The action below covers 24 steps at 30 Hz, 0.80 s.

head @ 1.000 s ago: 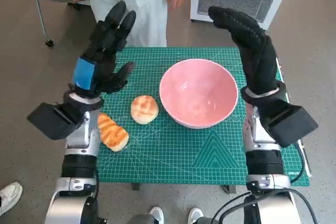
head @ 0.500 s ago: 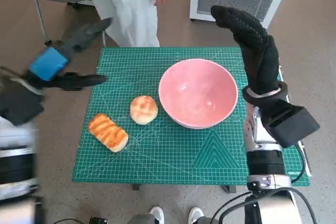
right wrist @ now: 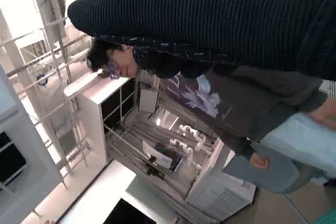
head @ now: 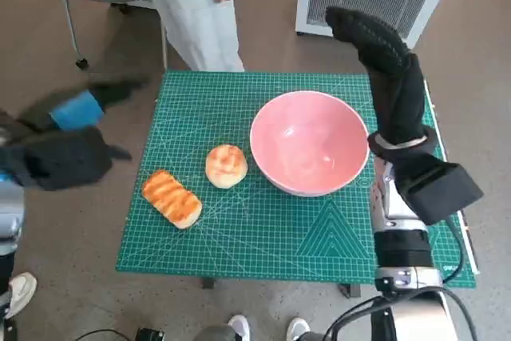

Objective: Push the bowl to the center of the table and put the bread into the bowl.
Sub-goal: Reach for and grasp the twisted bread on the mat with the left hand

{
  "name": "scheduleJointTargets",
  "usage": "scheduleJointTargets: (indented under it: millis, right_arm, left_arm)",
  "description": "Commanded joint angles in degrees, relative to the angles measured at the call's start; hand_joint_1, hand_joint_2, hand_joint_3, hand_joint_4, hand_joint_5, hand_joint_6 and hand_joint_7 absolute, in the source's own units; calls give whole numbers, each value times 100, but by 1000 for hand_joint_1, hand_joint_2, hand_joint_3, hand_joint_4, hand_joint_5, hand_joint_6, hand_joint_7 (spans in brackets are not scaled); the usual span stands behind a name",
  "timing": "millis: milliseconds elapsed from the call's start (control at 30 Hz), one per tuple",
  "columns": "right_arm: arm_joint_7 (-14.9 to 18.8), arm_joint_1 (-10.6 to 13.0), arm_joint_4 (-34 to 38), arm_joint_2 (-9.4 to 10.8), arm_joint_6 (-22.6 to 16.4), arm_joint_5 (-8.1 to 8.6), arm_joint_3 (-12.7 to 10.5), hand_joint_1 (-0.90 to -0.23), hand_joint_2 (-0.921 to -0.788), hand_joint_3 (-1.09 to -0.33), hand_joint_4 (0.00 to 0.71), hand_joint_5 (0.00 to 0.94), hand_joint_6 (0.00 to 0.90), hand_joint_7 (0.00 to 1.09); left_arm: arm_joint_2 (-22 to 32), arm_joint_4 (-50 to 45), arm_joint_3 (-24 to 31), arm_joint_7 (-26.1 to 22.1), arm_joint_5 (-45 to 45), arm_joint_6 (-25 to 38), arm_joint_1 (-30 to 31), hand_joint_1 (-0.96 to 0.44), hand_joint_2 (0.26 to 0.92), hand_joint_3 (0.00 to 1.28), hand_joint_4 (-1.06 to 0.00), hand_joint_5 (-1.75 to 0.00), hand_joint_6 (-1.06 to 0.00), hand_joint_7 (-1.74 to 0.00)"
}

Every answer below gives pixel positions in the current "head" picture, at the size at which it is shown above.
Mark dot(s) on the white shoe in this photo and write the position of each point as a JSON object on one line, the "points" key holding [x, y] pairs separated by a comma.
{"points": [[239, 327], [298, 328], [22, 289]]}

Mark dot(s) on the round toy bread bun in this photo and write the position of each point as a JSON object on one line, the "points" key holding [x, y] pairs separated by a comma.
{"points": [[225, 165]]}

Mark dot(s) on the long toasted toy bread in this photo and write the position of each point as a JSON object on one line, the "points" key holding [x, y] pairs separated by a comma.
{"points": [[171, 199]]}

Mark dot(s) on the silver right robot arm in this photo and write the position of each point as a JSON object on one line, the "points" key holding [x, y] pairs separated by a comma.
{"points": [[403, 249]]}

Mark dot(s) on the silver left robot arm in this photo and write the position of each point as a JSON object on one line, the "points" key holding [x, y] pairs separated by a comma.
{"points": [[10, 213]]}

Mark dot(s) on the pink bowl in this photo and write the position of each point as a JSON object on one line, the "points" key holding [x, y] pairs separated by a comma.
{"points": [[307, 145]]}

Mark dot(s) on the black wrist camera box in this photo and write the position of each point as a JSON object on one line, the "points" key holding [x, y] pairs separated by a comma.
{"points": [[439, 189], [60, 157]]}

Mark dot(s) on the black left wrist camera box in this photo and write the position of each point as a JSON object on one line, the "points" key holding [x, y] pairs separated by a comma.
{"points": [[60, 157]]}

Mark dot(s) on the person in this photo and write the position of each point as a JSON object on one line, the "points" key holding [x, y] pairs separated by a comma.
{"points": [[191, 17]]}

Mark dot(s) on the black box device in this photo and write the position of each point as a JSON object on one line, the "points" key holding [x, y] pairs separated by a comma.
{"points": [[151, 335]]}

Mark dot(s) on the green cutting mat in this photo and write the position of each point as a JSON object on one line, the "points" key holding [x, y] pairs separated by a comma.
{"points": [[259, 237]]}

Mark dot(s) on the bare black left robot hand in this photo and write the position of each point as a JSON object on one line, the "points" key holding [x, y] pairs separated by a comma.
{"points": [[78, 111]]}

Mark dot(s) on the black table bracket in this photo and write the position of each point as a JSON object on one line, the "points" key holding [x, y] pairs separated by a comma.
{"points": [[350, 290], [208, 283]]}

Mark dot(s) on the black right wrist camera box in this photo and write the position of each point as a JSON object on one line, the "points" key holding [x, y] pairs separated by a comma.
{"points": [[439, 189]]}

